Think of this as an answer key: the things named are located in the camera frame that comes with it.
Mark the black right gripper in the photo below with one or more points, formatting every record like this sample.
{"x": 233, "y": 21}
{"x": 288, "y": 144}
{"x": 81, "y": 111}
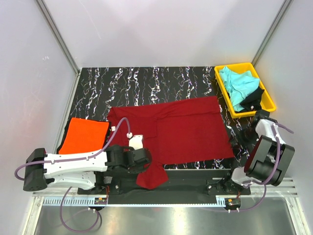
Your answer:
{"x": 250, "y": 143}

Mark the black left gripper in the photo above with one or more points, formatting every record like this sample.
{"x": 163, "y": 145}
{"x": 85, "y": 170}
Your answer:
{"x": 137, "y": 170}

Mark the dark red polo shirt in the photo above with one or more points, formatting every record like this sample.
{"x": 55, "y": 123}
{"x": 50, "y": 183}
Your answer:
{"x": 190, "y": 130}

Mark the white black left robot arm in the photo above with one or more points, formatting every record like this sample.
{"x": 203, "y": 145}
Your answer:
{"x": 85, "y": 171}

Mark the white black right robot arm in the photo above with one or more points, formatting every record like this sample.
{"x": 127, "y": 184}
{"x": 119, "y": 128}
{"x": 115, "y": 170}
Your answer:
{"x": 268, "y": 160}

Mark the black t shirt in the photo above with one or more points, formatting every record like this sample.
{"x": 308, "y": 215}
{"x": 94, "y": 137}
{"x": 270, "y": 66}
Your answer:
{"x": 253, "y": 101}

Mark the yellow plastic bin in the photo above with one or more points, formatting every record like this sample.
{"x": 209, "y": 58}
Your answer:
{"x": 266, "y": 102}

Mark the turquoise t shirt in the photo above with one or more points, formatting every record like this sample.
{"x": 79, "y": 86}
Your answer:
{"x": 238, "y": 86}

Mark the left orange connector box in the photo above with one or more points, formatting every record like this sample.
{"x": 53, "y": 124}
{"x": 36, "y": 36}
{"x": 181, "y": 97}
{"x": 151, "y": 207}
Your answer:
{"x": 101, "y": 200}

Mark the orange connector box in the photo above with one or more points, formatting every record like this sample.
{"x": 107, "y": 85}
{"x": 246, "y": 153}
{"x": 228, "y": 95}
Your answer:
{"x": 101, "y": 200}
{"x": 233, "y": 203}

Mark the folded orange t shirt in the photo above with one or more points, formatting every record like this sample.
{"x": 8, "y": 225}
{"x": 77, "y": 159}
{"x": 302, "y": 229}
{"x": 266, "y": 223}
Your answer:
{"x": 83, "y": 135}

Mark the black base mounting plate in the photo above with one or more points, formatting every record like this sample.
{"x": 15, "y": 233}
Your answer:
{"x": 150, "y": 199}

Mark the right orange connector box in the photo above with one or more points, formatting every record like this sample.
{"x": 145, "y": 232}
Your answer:
{"x": 233, "y": 203}

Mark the aluminium frame rail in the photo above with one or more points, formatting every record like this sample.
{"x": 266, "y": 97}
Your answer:
{"x": 281, "y": 187}

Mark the right corner aluminium post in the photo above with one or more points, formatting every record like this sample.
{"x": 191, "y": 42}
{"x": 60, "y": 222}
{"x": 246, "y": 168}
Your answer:
{"x": 271, "y": 31}

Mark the corner aluminium post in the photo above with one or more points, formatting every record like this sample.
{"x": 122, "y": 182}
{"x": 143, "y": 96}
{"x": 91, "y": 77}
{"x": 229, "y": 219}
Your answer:
{"x": 271, "y": 31}
{"x": 57, "y": 35}

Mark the left corner aluminium post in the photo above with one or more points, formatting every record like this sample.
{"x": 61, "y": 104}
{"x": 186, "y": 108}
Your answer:
{"x": 57, "y": 35}

